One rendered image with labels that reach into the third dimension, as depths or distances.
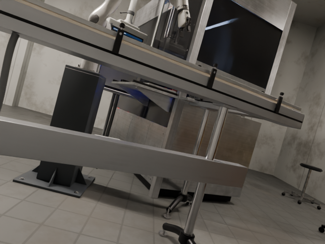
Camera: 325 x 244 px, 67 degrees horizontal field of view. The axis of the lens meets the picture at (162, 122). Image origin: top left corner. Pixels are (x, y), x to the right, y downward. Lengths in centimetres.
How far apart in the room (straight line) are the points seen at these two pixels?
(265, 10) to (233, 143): 126
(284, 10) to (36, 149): 249
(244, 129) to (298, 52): 415
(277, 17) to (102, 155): 221
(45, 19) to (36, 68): 503
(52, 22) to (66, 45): 8
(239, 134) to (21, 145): 195
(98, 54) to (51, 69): 491
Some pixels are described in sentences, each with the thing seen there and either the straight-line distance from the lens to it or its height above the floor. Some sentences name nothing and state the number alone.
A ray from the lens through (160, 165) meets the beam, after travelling 113.
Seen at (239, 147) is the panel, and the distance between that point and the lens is 251.
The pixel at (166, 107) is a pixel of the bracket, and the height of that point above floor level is 76.
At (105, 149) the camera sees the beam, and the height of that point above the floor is 51.
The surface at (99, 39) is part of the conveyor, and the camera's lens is 97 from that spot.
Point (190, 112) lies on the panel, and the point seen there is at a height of 78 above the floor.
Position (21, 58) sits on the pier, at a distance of 587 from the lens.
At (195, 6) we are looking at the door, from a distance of 238.
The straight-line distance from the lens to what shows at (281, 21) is 280.
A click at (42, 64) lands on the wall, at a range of 594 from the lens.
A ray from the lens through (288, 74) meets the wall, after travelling 626.
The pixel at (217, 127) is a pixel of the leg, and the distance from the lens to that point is 128.
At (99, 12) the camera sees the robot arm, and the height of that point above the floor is 128.
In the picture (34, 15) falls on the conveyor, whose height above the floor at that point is 91.
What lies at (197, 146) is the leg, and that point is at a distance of 193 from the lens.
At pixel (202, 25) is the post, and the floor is 148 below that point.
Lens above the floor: 72
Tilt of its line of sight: 2 degrees down
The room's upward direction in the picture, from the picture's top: 16 degrees clockwise
